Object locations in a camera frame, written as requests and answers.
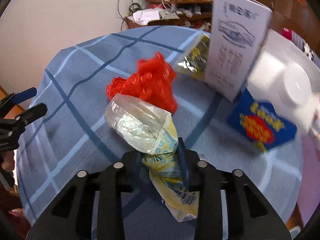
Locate cluttered wooden tv stand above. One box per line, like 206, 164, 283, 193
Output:
123, 0, 213, 32

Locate shiny yellow foil packet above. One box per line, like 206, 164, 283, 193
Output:
175, 33, 210, 81

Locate purple bed sheet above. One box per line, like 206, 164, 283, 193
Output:
297, 136, 319, 225

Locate white printed paper carton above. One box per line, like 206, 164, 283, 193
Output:
204, 0, 272, 102

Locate blue white milk carton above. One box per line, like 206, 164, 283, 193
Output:
227, 29, 319, 152

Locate clear yellow plastic bag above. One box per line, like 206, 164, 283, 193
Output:
105, 94, 199, 222

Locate red foam mesh sleeve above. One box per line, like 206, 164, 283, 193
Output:
106, 52, 178, 113

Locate blue plaid tablecloth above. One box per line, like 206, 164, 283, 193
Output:
17, 26, 302, 224

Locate person's left hand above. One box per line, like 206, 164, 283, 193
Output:
1, 151, 15, 172

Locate hanging black cables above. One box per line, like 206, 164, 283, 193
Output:
117, 0, 141, 32

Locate brown wooden wardrobe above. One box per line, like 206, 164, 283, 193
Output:
256, 0, 319, 54

